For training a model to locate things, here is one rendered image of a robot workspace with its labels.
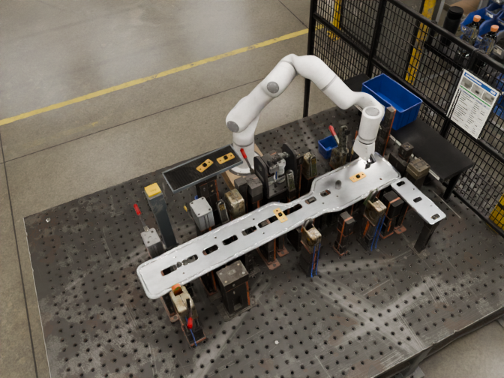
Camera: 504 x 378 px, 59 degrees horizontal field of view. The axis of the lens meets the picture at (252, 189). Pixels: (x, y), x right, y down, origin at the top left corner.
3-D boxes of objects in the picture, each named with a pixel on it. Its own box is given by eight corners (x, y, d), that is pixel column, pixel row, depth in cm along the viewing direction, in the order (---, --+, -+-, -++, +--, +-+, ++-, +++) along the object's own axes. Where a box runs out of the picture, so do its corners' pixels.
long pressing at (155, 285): (151, 307, 188) (151, 305, 186) (133, 266, 200) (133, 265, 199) (404, 178, 227) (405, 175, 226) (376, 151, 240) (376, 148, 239)
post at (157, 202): (166, 250, 239) (148, 200, 205) (160, 241, 243) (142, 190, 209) (179, 244, 241) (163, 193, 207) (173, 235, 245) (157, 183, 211)
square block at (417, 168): (403, 215, 248) (419, 172, 220) (393, 205, 252) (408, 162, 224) (414, 209, 250) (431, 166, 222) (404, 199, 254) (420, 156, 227)
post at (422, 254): (421, 260, 229) (437, 228, 207) (406, 244, 236) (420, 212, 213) (430, 254, 231) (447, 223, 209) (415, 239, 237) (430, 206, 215)
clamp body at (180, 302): (190, 352, 204) (177, 319, 176) (178, 325, 213) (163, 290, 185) (211, 340, 207) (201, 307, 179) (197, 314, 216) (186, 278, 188)
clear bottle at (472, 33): (463, 59, 216) (478, 22, 200) (453, 53, 219) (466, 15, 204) (472, 55, 217) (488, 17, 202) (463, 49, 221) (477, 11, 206)
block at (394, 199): (382, 241, 238) (393, 210, 216) (368, 226, 244) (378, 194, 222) (396, 233, 240) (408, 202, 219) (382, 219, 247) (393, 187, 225)
